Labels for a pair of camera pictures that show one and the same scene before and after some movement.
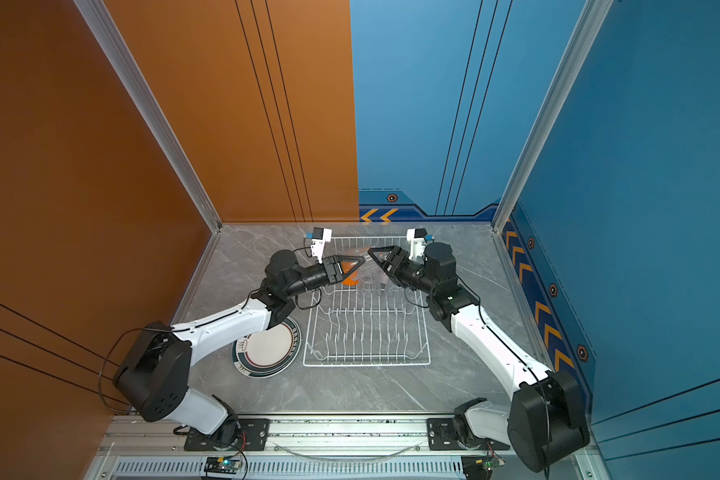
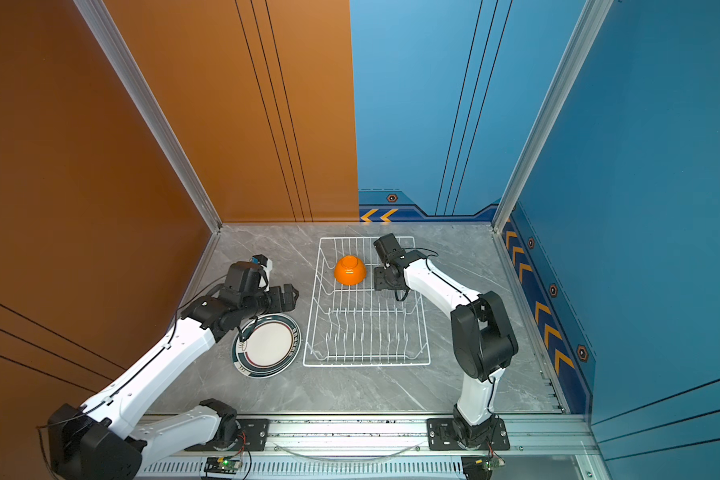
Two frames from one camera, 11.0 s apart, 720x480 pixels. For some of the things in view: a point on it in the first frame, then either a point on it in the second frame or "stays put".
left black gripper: (333, 265) to (279, 304)
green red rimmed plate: (269, 354) stays put
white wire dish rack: (364, 318) stays put
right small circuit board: (480, 467) stays put
